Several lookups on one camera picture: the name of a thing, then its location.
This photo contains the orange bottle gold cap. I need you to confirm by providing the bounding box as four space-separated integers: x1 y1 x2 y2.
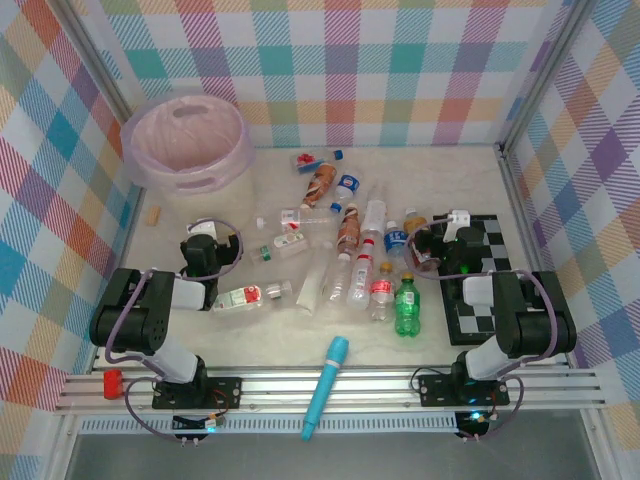
402 207 441 274

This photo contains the blue labelled bottle white cap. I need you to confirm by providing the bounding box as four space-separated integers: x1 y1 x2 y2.
383 219 410 274

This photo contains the clear bottle white red label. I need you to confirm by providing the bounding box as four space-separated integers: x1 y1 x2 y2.
210 279 294 317

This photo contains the green bottle yellow cap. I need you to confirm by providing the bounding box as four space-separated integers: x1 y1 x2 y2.
393 271 423 340

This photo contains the clear bottle green cap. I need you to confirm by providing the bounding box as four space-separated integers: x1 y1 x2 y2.
249 232 310 265

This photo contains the clear bottle red cap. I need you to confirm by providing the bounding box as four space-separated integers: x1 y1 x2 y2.
346 237 377 312

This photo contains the opaque white slim bottle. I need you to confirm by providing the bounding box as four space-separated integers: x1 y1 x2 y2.
294 241 334 318

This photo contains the plain clear bottle white cap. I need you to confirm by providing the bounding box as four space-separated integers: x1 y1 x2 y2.
323 251 352 310

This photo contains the orange brown labelled bottle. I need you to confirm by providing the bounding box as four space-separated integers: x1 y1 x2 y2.
301 162 342 209

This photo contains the crushed clear bottle blue cap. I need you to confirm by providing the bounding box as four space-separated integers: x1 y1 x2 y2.
291 148 346 175

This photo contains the beige round bin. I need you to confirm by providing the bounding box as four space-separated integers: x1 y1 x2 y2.
159 149 256 241

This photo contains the black grey chessboard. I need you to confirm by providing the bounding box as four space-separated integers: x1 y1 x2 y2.
432 213 519 347

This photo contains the pink plastic tub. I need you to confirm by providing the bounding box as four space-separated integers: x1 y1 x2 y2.
119 92 257 194

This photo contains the teal marker pen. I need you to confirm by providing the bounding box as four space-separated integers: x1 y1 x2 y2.
299 335 351 442

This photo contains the small circuit board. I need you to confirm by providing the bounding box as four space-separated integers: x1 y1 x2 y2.
455 409 496 444
172 413 224 446

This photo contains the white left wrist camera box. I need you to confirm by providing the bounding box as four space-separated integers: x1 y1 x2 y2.
186 218 220 239

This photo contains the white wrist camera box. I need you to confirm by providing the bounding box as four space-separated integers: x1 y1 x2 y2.
443 209 472 242
186 218 220 239

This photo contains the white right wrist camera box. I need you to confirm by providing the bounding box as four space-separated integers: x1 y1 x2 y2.
443 209 472 242

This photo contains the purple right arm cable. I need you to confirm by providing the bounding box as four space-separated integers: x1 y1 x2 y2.
403 215 559 444

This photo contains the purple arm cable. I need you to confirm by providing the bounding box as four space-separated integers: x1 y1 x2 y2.
102 218 245 444
403 215 559 444

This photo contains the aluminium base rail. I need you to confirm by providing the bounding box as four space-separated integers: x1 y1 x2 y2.
53 367 607 417

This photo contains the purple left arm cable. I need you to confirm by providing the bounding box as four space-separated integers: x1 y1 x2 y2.
102 218 245 444

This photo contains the slotted white cable duct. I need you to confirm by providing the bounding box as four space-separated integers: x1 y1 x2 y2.
79 415 460 435

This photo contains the aluminium frame post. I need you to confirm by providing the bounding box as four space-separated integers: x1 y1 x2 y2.
497 0 604 154
52 0 144 151

